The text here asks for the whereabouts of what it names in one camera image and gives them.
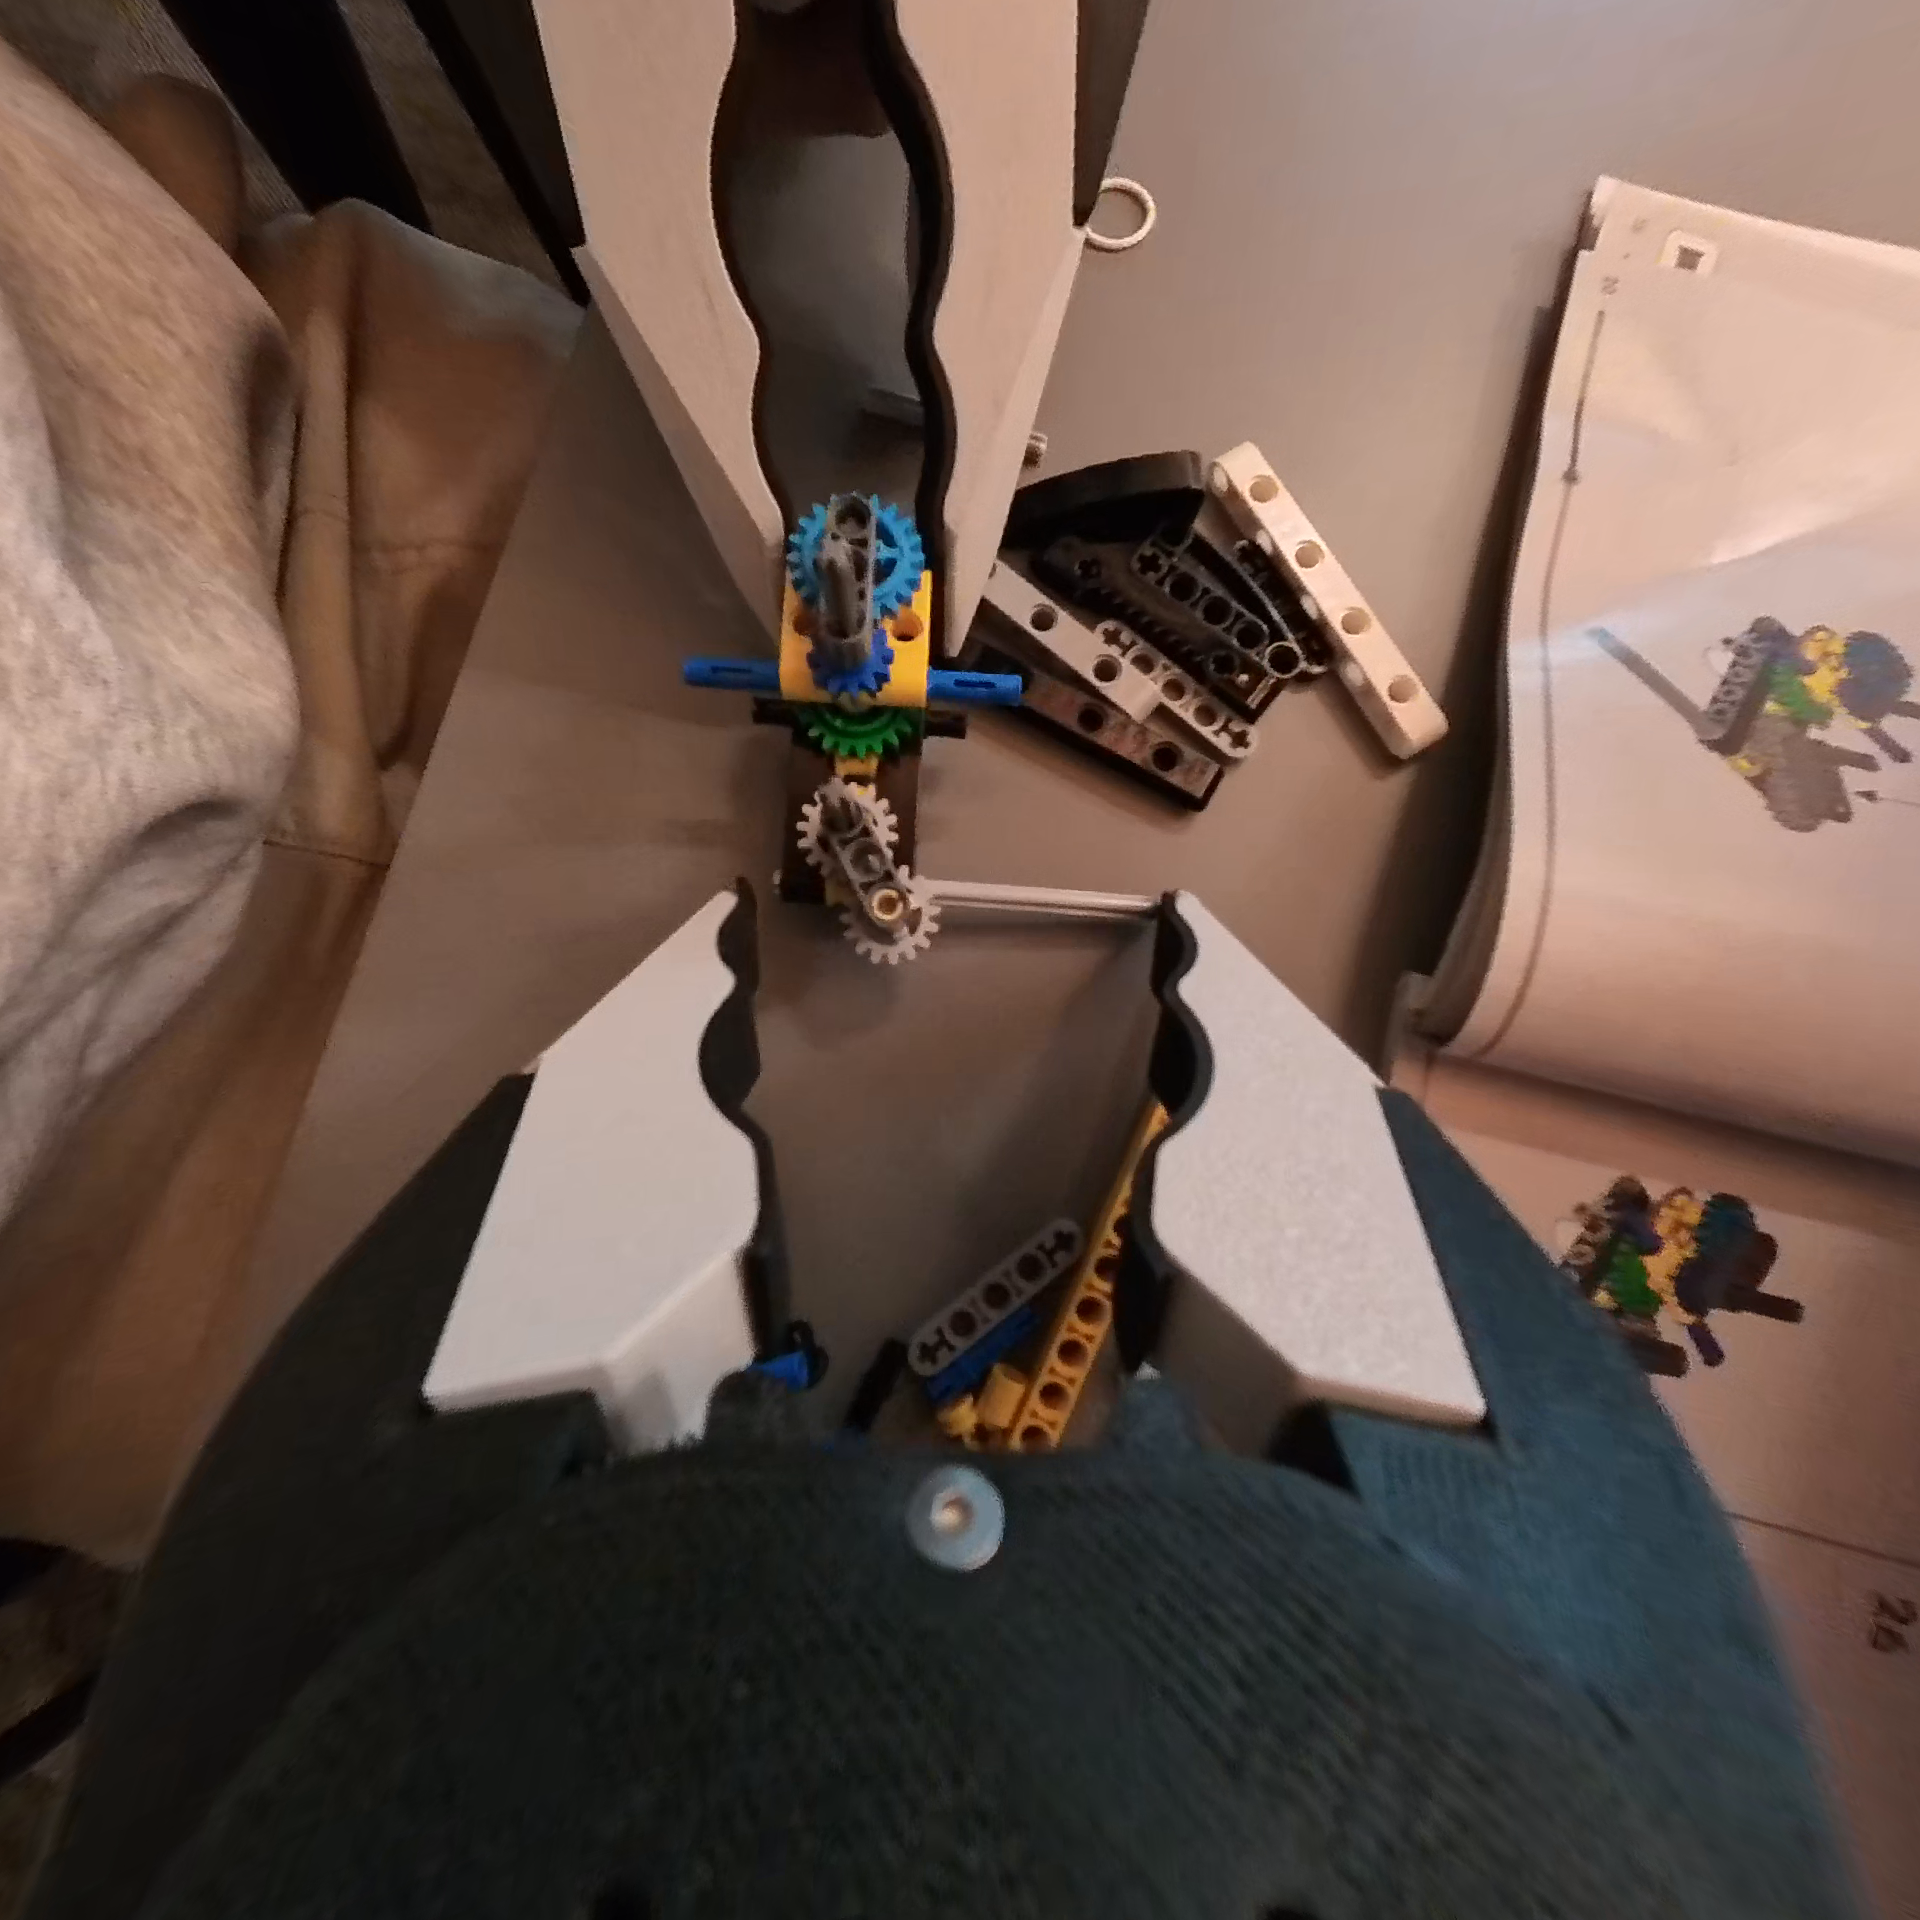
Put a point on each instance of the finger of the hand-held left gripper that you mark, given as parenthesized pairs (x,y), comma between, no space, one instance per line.
(1021,150)
(645,181)

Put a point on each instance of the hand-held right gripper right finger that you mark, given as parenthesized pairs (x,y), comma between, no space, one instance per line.
(1306,1230)

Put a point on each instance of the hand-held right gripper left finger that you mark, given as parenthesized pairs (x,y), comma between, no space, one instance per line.
(601,1200)

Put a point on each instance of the lego gear assembly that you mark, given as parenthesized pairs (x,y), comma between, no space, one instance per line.
(862,629)

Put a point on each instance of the yellow lego beam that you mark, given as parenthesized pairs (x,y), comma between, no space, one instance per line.
(1085,1299)

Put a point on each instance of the grey thin lego liftarm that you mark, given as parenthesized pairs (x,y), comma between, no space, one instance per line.
(998,1293)

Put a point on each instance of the dark grey lego axle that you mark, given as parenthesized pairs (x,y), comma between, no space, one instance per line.
(874,1384)

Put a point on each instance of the blue lego pin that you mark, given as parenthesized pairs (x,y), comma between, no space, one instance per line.
(983,1348)

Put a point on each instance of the lego instruction booklet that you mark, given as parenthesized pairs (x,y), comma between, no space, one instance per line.
(1694,932)

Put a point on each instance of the pile of lego beams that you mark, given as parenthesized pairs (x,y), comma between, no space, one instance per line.
(1185,629)

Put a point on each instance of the person's beige trousers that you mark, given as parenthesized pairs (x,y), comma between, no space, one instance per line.
(405,451)

